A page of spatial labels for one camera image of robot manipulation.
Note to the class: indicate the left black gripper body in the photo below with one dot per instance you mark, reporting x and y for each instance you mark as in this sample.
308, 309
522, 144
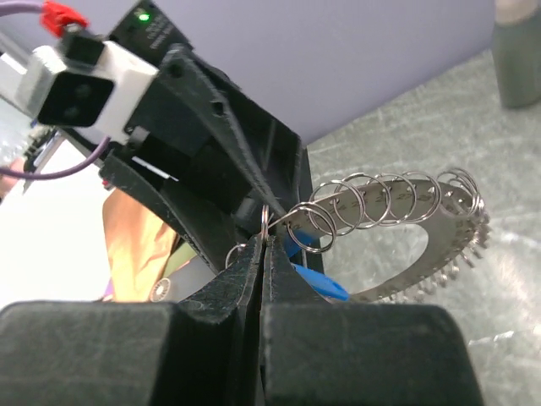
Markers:
148, 33

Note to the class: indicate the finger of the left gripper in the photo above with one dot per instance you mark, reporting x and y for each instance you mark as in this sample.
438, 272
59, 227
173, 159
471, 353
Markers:
208, 230
239, 155

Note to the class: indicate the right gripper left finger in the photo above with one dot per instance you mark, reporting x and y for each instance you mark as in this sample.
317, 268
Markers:
203, 350

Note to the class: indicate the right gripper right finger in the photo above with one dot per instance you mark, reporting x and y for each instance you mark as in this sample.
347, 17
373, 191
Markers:
317, 353

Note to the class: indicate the blue tagged key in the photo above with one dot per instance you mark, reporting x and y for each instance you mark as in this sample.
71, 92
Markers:
308, 264

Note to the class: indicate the white round fan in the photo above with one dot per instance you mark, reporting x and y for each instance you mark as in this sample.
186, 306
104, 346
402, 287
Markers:
160, 290

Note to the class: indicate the grey bottle with beige cap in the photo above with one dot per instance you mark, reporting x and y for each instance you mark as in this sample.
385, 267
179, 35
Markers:
515, 50

